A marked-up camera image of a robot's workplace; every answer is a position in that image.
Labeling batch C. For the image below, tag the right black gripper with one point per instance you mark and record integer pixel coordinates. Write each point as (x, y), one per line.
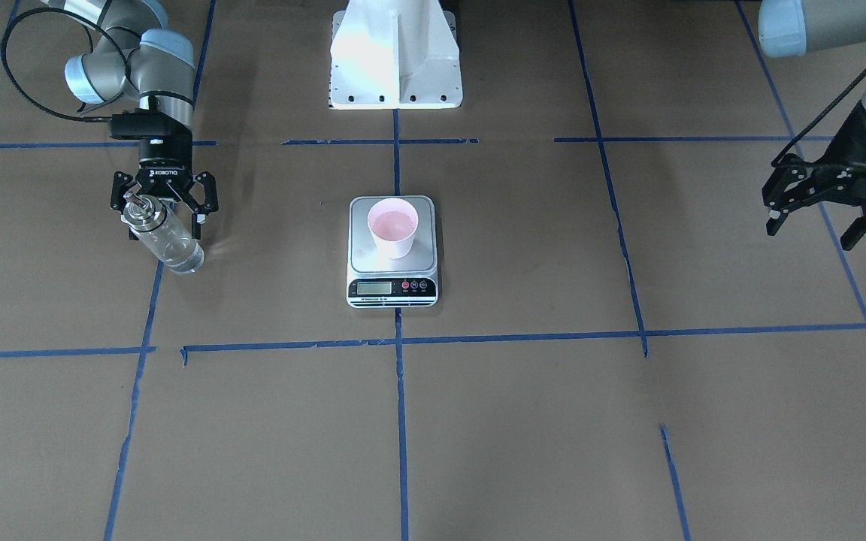
(163, 167)

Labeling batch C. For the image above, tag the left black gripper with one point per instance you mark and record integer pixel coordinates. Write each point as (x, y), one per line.
(788, 182)

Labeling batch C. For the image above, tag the clear glass sauce bottle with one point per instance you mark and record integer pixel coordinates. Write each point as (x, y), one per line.
(152, 223)

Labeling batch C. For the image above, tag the pink plastic cup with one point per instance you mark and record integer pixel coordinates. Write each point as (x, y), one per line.
(393, 223)

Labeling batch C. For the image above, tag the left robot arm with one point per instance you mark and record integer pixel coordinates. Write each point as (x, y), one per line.
(793, 29)

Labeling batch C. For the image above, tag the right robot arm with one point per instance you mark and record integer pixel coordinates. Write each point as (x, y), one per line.
(138, 58)

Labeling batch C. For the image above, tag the white digital kitchen scale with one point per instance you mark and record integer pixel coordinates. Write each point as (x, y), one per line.
(374, 280)

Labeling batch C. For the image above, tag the brown paper table cover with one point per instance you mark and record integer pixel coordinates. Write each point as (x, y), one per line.
(618, 350)

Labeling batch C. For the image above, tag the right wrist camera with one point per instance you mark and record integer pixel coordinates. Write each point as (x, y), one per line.
(141, 124)

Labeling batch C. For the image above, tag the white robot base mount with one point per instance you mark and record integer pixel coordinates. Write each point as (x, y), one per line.
(395, 55)

